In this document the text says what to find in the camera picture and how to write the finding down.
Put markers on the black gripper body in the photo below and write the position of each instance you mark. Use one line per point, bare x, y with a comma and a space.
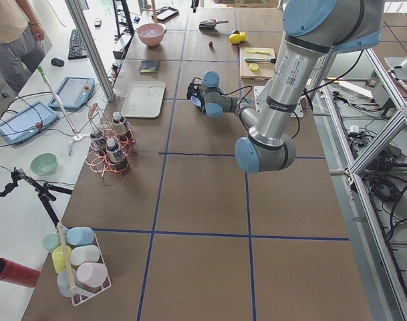
192, 93

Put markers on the light blue plate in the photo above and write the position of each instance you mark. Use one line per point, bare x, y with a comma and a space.
195, 100

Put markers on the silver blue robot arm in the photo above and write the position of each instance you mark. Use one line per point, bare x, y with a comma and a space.
357, 25

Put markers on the cream rectangular tray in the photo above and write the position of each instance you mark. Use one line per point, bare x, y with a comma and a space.
143, 99

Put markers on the dark folded cloth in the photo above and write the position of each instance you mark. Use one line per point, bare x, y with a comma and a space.
149, 66

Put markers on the wooden cutting board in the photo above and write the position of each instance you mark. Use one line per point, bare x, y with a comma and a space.
265, 71

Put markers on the lemon half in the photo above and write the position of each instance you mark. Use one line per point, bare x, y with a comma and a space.
254, 67

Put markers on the metal scoop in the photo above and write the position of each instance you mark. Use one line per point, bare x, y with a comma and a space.
210, 24

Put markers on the yellow lemon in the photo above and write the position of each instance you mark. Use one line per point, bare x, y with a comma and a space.
235, 38
242, 36

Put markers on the pink bowl with ice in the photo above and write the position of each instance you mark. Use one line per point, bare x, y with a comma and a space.
151, 34

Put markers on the dark drink bottle back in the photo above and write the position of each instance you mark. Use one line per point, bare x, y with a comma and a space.
119, 124

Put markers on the dark drink bottle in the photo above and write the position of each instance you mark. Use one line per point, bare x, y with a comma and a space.
98, 140
119, 124
116, 156

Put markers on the dark drink bottle front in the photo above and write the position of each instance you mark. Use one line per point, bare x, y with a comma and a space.
116, 156

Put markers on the dark drink bottle middle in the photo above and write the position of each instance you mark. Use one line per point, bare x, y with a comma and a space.
98, 140

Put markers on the far blue teach pendant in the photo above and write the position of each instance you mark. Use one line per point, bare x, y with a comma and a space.
74, 92

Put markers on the blue teach pendant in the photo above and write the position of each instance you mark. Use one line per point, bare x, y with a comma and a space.
27, 122
74, 92

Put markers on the black keyboard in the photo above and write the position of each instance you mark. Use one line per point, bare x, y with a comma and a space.
77, 48

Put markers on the black computer mouse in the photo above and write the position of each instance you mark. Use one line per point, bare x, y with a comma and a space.
57, 62

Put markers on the mint green bowl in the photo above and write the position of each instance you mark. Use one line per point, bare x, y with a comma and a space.
44, 164

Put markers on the near blue teach pendant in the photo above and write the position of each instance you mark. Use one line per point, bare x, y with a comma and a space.
27, 122

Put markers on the white plastic cup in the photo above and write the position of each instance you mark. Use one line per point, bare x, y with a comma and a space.
84, 254

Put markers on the person in beige shirt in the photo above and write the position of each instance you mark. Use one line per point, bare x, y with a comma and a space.
21, 42

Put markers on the mint plastic cup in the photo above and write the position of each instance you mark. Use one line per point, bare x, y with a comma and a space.
51, 241

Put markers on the pink plastic cup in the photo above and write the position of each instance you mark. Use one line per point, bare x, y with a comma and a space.
92, 274

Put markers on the yellow plastic cup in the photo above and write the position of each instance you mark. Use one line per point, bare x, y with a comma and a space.
58, 259

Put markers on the pale blue plastic cup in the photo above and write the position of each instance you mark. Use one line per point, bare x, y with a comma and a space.
63, 284

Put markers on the red cylinder tube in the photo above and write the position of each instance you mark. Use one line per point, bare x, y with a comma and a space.
15, 273

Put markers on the black handled knife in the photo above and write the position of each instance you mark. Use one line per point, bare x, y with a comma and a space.
260, 60

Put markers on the copper wire bottle rack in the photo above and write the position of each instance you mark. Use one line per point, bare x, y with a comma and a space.
98, 160

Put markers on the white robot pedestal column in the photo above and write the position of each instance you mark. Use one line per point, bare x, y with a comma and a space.
306, 38

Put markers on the aluminium frame post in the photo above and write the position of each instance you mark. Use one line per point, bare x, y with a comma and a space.
80, 22

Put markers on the white wire cup basket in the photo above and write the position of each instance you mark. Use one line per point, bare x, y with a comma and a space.
82, 293

